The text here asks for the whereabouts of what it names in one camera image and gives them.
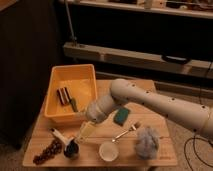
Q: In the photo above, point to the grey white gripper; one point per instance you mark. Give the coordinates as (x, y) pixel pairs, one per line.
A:
(95, 114)

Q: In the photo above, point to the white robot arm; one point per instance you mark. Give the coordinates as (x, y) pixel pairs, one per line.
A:
(192, 116)

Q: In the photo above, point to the green sponge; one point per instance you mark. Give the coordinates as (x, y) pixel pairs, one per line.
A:
(121, 116)

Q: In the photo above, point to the dark grape bunch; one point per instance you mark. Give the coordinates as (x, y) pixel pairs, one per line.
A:
(49, 152)

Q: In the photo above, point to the brown striped block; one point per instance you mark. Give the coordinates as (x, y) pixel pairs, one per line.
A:
(62, 96)

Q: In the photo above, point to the wooden table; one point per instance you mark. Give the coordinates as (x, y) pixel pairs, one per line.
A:
(89, 157)

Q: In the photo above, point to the yellow plastic bin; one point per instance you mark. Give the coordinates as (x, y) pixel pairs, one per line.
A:
(79, 82)

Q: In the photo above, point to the grey crumpled cloth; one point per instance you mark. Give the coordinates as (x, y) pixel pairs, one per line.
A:
(147, 143)

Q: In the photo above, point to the grey shelf beam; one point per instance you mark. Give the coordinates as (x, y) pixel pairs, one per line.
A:
(134, 59)

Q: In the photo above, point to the metal pole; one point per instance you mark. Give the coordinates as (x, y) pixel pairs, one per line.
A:
(73, 37)

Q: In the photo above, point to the green handled tool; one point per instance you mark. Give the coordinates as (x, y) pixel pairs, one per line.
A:
(74, 105)

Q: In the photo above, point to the black handle on beam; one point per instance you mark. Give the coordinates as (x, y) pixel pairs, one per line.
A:
(181, 61)

